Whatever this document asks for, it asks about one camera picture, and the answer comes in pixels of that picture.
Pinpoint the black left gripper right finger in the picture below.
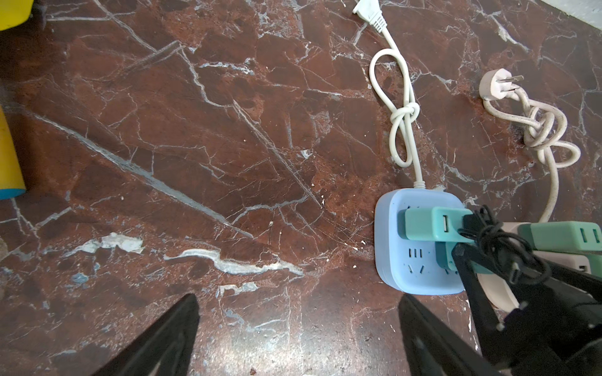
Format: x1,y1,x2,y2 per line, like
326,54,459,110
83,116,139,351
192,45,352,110
398,294,498,375

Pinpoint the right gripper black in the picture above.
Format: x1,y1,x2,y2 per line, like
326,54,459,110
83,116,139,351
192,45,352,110
452,243,601,375

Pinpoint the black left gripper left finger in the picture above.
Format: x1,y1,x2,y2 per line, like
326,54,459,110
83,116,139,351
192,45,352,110
95,293,200,375

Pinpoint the pink plug cube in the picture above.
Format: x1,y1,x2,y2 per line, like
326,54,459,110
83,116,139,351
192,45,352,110
534,251,591,274

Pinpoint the light green plug cube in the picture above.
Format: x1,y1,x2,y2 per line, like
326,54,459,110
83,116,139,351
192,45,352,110
517,221,601,252

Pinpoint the teal plug cube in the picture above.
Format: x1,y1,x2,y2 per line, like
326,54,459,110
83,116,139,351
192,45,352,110
404,207,473,243
435,242,492,274

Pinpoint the blue square power strip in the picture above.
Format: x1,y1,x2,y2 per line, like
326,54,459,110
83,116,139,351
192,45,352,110
374,188,464,295

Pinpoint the yellow toy shovel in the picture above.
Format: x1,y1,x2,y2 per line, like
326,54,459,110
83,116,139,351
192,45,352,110
1,0,34,200

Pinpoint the white power cord with plug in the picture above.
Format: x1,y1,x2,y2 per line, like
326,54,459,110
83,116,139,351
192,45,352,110
352,0,427,190

